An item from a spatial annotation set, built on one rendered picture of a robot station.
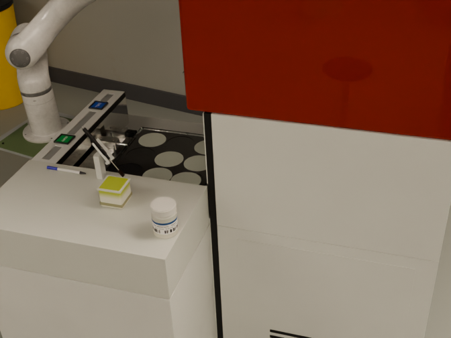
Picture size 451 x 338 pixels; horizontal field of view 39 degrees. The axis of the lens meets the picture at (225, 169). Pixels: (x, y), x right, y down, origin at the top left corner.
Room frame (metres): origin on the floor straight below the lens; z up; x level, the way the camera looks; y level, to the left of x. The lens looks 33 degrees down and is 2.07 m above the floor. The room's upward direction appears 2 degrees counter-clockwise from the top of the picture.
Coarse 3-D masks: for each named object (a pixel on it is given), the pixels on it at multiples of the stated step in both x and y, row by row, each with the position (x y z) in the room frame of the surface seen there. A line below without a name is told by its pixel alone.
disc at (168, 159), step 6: (156, 156) 1.89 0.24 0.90; (162, 156) 1.88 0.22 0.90; (168, 156) 1.88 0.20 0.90; (174, 156) 1.88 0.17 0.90; (180, 156) 1.88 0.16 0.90; (156, 162) 1.85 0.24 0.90; (162, 162) 1.85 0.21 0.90; (168, 162) 1.84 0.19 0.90; (174, 162) 1.84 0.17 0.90; (180, 162) 1.84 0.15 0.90
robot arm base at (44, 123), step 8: (40, 96) 2.17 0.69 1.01; (48, 96) 2.19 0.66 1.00; (24, 104) 2.19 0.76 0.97; (32, 104) 2.17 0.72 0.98; (40, 104) 2.17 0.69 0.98; (48, 104) 2.19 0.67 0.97; (32, 112) 2.17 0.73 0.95; (40, 112) 2.17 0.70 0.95; (48, 112) 2.18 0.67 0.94; (56, 112) 2.22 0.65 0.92; (32, 120) 2.17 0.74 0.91; (40, 120) 2.17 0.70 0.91; (48, 120) 2.18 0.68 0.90; (56, 120) 2.20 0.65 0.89; (64, 120) 2.28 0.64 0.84; (24, 128) 2.24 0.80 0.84; (32, 128) 2.18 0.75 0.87; (40, 128) 2.17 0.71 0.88; (48, 128) 2.17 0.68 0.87; (56, 128) 2.20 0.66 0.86; (24, 136) 2.18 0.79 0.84; (32, 136) 2.18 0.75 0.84; (40, 136) 2.17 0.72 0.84; (48, 136) 2.17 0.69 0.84
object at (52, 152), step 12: (108, 96) 2.26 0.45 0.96; (120, 96) 2.25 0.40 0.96; (84, 108) 2.16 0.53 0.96; (108, 108) 2.15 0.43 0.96; (72, 120) 2.07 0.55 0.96; (84, 120) 2.07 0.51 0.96; (96, 120) 2.06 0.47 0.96; (60, 132) 1.98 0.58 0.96; (72, 132) 1.98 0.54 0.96; (84, 132) 1.97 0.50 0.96; (48, 144) 1.90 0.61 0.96; (60, 144) 1.90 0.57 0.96; (72, 144) 1.89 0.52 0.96; (36, 156) 1.82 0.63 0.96; (48, 156) 1.83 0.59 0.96; (60, 156) 1.82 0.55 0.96
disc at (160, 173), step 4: (152, 168) 1.81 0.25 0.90; (156, 168) 1.81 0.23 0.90; (160, 168) 1.81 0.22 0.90; (164, 168) 1.81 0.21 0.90; (144, 172) 1.79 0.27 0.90; (148, 172) 1.79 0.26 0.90; (152, 172) 1.79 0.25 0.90; (156, 172) 1.78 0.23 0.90; (160, 172) 1.78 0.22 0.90; (164, 172) 1.78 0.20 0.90; (168, 172) 1.78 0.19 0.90; (144, 176) 1.76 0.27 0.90; (148, 176) 1.76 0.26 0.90; (152, 176) 1.76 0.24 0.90; (156, 176) 1.76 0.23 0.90; (160, 176) 1.76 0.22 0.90; (164, 176) 1.76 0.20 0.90; (168, 176) 1.76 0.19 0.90
